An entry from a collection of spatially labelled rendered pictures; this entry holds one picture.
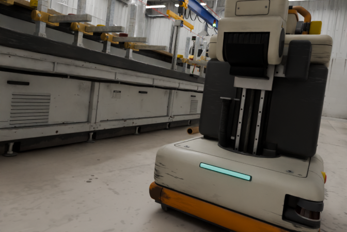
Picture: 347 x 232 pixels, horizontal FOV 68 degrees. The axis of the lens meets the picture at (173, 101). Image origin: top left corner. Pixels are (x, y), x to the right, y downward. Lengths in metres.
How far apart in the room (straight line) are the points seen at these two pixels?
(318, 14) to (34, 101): 11.45
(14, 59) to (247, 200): 1.24
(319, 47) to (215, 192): 0.72
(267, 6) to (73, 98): 1.49
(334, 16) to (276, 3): 11.23
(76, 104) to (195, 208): 1.33
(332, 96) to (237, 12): 10.80
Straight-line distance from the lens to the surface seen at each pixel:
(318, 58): 1.23
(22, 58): 1.54
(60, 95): 1.97
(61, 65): 1.67
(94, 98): 2.14
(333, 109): 11.75
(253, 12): 1.04
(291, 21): 1.32
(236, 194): 0.97
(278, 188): 0.93
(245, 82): 1.16
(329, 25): 12.18
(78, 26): 1.70
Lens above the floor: 0.52
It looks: 3 degrees down
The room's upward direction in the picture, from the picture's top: 7 degrees clockwise
